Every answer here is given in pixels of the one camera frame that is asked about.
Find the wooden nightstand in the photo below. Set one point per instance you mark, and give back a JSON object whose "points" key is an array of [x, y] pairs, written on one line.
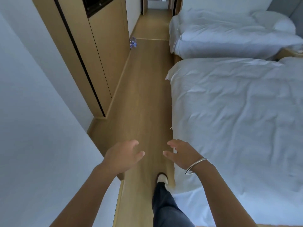
{"points": [[288, 53]]}

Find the person's white shoe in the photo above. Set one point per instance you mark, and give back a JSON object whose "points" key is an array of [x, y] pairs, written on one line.
{"points": [[162, 178]]}

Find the person's right hand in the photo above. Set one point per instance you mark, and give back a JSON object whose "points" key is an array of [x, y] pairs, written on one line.
{"points": [[185, 157]]}

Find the person's left forearm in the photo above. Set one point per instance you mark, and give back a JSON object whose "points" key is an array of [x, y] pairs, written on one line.
{"points": [[90, 196]]}

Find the person's left thumb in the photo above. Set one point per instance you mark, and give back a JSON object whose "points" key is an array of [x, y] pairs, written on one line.
{"points": [[139, 155]]}

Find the white pillow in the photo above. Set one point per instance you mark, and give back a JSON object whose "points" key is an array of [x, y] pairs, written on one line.
{"points": [[274, 21]]}

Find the person's dark trouser leg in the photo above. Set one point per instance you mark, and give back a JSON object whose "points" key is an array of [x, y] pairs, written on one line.
{"points": [[165, 208]]}

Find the person's right forearm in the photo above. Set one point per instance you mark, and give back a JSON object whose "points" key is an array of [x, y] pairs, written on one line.
{"points": [[222, 198]]}

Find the person's right thumb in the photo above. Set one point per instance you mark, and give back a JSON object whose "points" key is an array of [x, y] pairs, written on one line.
{"points": [[168, 154]]}

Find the black wall screen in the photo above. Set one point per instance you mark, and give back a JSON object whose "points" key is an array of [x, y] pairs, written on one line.
{"points": [[94, 5]]}

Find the person's left hand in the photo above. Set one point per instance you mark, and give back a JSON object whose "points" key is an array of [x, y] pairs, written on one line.
{"points": [[120, 157]]}

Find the bed with white duvet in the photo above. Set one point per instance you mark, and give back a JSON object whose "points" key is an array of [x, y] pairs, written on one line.
{"points": [[224, 37], [236, 115]]}

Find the wooden wardrobe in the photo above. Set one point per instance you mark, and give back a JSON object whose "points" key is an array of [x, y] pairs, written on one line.
{"points": [[101, 49]]}

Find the small purple plastic object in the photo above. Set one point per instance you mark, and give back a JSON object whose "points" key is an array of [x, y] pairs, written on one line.
{"points": [[133, 42]]}

